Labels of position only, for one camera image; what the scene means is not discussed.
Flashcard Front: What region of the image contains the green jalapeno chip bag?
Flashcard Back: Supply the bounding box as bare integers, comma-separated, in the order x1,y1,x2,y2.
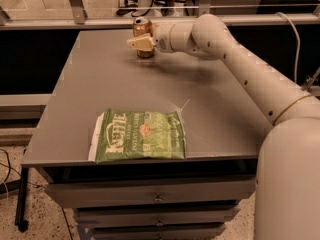
88,109,185,163

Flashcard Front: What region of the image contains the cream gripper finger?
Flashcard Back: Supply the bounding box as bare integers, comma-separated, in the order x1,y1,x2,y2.
127,33,155,51

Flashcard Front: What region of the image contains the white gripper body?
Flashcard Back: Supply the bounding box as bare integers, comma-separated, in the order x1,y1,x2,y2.
153,23,174,53

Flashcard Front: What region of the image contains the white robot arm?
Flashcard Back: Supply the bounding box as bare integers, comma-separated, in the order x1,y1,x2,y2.
128,14,320,240

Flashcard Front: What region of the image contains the orange soda can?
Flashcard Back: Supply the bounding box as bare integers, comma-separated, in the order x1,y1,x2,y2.
133,17,154,58

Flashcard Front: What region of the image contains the black floor cable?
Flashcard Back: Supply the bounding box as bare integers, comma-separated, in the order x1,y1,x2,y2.
0,148,21,198

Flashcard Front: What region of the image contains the grey drawer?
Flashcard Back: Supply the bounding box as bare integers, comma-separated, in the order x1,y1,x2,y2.
45,177,255,208
74,205,239,228
93,223,225,240

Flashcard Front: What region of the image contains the white cable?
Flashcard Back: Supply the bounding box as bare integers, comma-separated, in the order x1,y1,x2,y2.
275,11,301,84

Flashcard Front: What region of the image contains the grey top drawer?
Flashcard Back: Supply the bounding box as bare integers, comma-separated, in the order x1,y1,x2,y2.
45,177,255,208

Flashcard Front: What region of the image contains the grey bottom drawer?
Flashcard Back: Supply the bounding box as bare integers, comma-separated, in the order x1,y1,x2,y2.
93,223,225,240

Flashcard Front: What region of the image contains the black metal stand leg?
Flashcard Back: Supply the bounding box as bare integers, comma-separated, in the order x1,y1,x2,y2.
15,168,28,232

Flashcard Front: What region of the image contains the metal railing frame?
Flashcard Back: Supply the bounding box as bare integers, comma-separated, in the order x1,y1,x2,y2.
0,0,320,30

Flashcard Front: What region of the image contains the grey middle drawer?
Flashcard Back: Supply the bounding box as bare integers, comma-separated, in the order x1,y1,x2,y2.
74,205,239,228

